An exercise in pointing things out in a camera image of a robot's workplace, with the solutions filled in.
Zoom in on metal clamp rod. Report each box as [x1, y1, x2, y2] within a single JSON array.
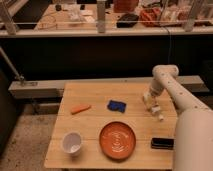
[[0, 47, 38, 88]]

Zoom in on white cup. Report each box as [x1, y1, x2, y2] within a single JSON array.
[[61, 132, 82, 157]]

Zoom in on orange box on bench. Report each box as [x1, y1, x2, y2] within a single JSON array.
[[139, 7, 161, 27]]

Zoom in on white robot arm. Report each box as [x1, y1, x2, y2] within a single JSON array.
[[149, 65, 213, 171]]

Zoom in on wooden table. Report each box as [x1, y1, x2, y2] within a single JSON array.
[[44, 82, 177, 170]]

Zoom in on black rectangular case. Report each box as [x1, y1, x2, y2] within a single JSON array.
[[151, 138, 174, 150]]

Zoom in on orange carrot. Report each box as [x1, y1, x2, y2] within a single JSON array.
[[71, 105, 91, 115]]

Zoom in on blue sponge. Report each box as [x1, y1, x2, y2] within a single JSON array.
[[107, 100, 126, 113]]

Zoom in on black bag on bench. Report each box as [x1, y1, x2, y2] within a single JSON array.
[[116, 13, 139, 28]]

